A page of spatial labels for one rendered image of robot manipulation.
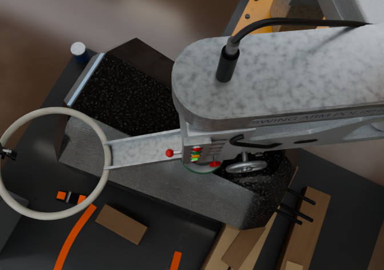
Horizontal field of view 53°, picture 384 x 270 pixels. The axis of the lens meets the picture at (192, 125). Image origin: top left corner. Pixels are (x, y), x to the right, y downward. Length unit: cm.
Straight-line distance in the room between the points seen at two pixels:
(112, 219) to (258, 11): 148
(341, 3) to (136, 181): 119
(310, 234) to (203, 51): 179
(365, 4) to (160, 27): 182
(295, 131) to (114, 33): 197
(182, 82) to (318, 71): 34
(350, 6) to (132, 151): 102
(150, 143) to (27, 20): 178
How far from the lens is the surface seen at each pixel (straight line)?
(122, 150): 173
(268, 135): 128
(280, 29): 201
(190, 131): 107
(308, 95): 100
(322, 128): 129
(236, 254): 235
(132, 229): 246
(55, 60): 298
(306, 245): 258
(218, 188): 182
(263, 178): 182
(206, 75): 97
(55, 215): 172
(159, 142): 167
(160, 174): 187
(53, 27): 311
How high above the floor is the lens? 258
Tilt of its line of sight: 74 degrees down
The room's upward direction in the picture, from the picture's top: 8 degrees clockwise
